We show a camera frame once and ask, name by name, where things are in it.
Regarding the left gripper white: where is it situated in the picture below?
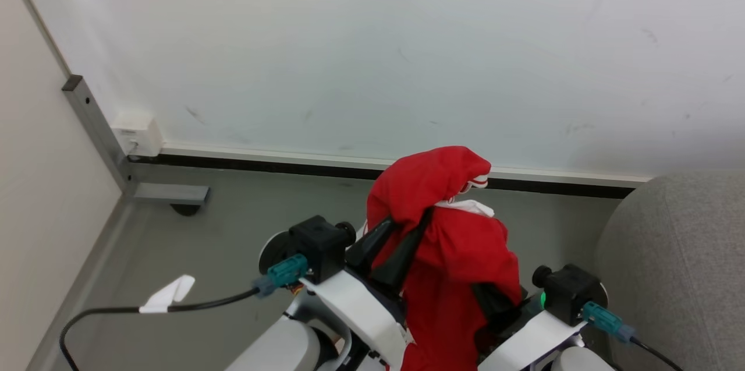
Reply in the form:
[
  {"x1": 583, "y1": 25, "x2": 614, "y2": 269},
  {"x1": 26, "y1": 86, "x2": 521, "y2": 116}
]
[{"x1": 300, "y1": 208, "x2": 435, "y2": 370}]

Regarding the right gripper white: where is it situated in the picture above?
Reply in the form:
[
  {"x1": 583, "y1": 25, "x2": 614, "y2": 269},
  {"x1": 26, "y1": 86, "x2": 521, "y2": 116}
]
[{"x1": 471, "y1": 282, "x2": 586, "y2": 371}]

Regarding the red garment with white trim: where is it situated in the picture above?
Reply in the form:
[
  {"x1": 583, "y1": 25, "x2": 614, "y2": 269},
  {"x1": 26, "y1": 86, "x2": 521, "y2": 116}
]
[{"x1": 366, "y1": 146, "x2": 524, "y2": 371}]

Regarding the white and black baseboard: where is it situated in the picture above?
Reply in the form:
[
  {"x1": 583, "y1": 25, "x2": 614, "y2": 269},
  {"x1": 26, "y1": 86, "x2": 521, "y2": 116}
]
[{"x1": 127, "y1": 143, "x2": 654, "y2": 200}]

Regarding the grey fabric sofa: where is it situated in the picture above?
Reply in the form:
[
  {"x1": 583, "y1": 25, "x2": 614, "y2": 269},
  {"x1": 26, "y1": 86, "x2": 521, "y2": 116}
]
[{"x1": 594, "y1": 170, "x2": 745, "y2": 371}]

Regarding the white tape tag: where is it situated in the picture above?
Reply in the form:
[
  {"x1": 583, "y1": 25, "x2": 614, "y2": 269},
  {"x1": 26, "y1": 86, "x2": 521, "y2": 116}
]
[{"x1": 139, "y1": 275, "x2": 196, "y2": 314}]

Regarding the black cable with teal plug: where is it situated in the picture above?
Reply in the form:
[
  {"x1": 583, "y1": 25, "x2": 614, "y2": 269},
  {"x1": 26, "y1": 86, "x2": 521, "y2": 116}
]
[
  {"x1": 59, "y1": 253, "x2": 309, "y2": 371},
  {"x1": 581, "y1": 301, "x2": 686, "y2": 371}
]

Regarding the white wall socket box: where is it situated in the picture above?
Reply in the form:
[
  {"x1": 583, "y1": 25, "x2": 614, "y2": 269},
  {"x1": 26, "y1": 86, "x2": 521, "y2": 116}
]
[{"x1": 111, "y1": 110, "x2": 165, "y2": 157}]

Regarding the grey metal frame post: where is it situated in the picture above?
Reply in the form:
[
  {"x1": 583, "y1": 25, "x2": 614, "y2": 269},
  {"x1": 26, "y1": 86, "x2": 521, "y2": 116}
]
[{"x1": 61, "y1": 74, "x2": 210, "y2": 206}]

